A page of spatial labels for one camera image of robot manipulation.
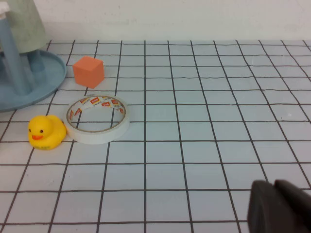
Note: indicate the yellow rubber duck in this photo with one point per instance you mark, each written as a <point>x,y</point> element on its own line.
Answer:
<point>45,132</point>

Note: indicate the blue cup stand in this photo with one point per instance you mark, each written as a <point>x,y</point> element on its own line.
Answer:
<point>41,80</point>

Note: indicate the white checkered tablecloth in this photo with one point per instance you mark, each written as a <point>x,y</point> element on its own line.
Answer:
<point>184,136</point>

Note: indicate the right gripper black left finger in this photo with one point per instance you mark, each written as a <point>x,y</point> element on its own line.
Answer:
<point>262,208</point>

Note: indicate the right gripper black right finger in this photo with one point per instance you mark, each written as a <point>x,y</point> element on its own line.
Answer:
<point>296,206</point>

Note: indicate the green plastic cup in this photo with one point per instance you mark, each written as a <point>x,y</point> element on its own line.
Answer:
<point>26,26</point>

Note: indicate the white tape roll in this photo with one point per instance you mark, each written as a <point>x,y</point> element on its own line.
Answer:
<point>97,137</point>

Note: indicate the orange foam cube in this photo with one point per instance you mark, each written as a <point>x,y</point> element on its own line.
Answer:
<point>87,71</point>

